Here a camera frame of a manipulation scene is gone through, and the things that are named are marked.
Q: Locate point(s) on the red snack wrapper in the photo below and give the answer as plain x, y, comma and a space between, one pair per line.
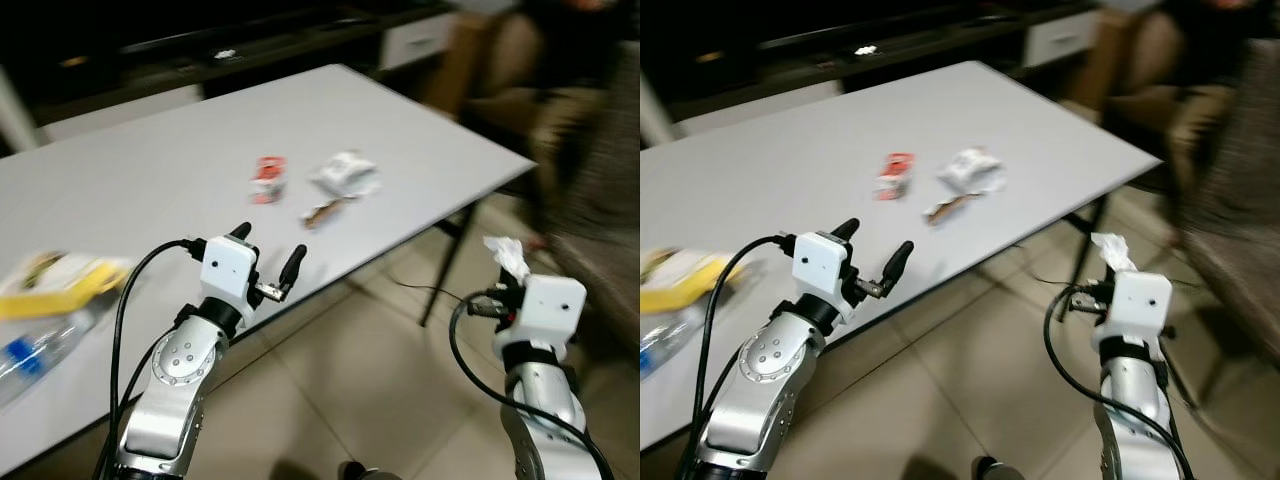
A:
268, 178
894, 174

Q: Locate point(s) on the clear bottle with blue label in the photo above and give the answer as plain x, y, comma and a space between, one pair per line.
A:
35, 355
665, 340

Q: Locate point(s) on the black table leg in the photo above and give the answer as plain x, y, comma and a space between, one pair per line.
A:
445, 265
1087, 245

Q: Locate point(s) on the grey brown fabric sofa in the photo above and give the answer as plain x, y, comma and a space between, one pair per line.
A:
605, 200
1240, 200

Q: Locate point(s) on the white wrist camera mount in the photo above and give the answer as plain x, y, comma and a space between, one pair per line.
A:
820, 260
226, 265
552, 308
1140, 302

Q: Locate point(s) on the dark low media cabinet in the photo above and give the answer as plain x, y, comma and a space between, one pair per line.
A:
850, 45
200, 50

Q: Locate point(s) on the white tissue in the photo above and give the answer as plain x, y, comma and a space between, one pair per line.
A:
508, 256
1113, 250

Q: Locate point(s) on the black robot foot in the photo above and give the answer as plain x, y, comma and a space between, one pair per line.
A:
995, 470
365, 472

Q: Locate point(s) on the yellow and white package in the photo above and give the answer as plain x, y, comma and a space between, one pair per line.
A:
685, 283
60, 285

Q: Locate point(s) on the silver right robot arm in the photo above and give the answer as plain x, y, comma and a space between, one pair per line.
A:
1135, 400
545, 400

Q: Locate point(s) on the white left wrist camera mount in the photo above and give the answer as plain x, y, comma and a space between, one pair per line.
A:
820, 260
226, 265

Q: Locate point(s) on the crumpled white paper wrapper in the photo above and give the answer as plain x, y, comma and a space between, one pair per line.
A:
972, 170
345, 174

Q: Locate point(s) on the white cabinet drawer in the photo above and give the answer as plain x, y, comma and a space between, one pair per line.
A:
418, 40
1060, 37

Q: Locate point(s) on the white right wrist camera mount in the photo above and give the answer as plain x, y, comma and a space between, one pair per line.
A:
1140, 302
552, 308

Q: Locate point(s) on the seated person in brown trousers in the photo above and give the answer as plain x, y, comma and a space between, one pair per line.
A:
1160, 80
520, 95

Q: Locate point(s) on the small white crumpled scrap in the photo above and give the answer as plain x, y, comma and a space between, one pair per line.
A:
225, 53
866, 49

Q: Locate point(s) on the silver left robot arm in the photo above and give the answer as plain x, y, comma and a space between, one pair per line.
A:
765, 370
180, 370

